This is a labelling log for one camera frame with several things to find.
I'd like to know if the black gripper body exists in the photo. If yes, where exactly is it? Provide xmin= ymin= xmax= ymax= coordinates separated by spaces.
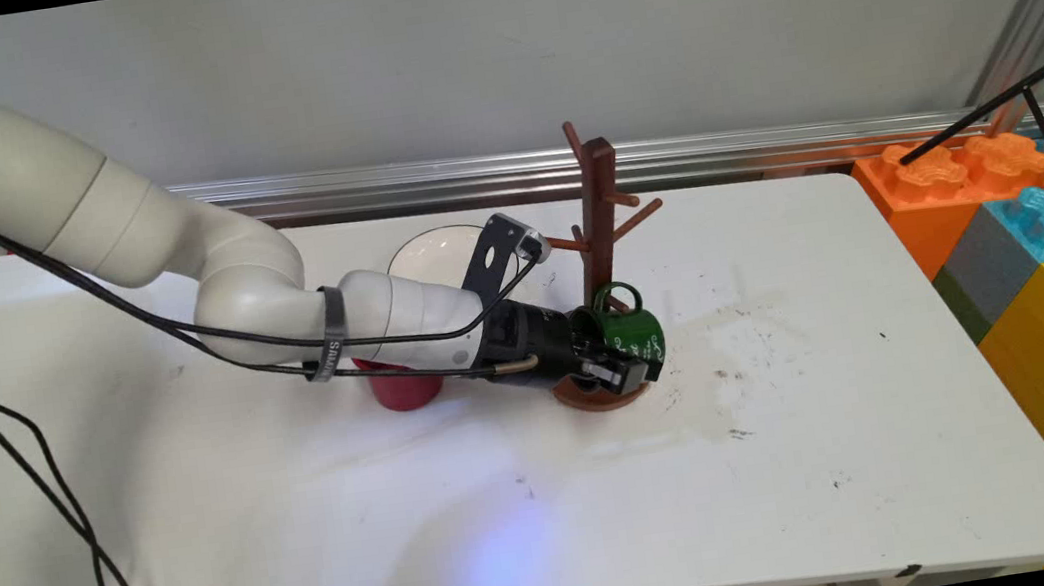
xmin=481 ymin=292 xmax=587 ymax=395

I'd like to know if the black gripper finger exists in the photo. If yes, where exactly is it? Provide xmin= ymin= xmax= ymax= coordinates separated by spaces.
xmin=570 ymin=308 xmax=611 ymax=360
xmin=578 ymin=348 xmax=655 ymax=403

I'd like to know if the green enamel mug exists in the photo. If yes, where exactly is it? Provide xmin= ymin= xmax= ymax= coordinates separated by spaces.
xmin=565 ymin=276 xmax=673 ymax=397

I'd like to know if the wooden mug tree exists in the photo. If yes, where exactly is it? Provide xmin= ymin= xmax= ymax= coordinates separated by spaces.
xmin=516 ymin=110 xmax=691 ymax=419

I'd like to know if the white plate black rim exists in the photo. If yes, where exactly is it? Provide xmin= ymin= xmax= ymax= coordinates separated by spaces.
xmin=381 ymin=217 xmax=524 ymax=303

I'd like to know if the red enamel mug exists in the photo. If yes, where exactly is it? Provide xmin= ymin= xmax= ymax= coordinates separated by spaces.
xmin=351 ymin=346 xmax=449 ymax=418

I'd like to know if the orange foam block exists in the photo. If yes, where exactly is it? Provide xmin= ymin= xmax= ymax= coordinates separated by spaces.
xmin=848 ymin=125 xmax=1044 ymax=290

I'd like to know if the grey foam block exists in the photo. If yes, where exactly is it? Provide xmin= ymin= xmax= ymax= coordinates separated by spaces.
xmin=922 ymin=199 xmax=1044 ymax=351

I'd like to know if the black tripod stand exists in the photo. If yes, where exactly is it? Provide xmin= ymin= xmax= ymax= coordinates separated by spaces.
xmin=885 ymin=38 xmax=1044 ymax=224

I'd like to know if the aluminium frame rail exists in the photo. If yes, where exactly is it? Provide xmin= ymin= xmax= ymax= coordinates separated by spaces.
xmin=165 ymin=71 xmax=1044 ymax=255

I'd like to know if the grey velcro strap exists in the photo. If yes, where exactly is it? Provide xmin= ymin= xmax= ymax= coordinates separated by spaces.
xmin=294 ymin=283 xmax=357 ymax=386

